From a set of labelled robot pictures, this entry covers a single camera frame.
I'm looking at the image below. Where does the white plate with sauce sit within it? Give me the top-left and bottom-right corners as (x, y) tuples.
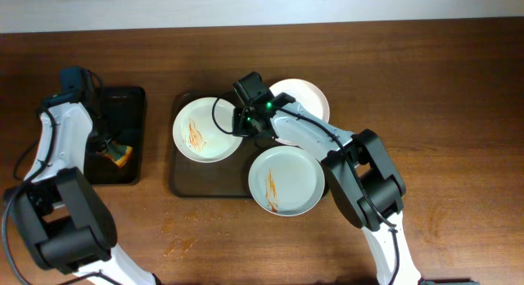
(172, 97), (242, 163)

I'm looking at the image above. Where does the light blue plate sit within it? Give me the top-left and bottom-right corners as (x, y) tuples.
(247, 146), (325, 217)

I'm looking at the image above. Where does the orange green sponge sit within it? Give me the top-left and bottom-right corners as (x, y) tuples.
(102, 141), (133, 168)

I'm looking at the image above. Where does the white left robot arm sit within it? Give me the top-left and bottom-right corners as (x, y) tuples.
(1, 66), (160, 285)

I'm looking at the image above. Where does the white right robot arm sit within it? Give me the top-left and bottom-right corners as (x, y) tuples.
(233, 71), (427, 285)

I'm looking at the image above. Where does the brown serving tray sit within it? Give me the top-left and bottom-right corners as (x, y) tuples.
(168, 90), (332, 199)

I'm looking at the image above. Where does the small black tray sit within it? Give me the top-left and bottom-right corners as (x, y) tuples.
(84, 87), (147, 186)

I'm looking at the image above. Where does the cream plate with sauce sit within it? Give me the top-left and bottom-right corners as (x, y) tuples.
(269, 79), (330, 123)

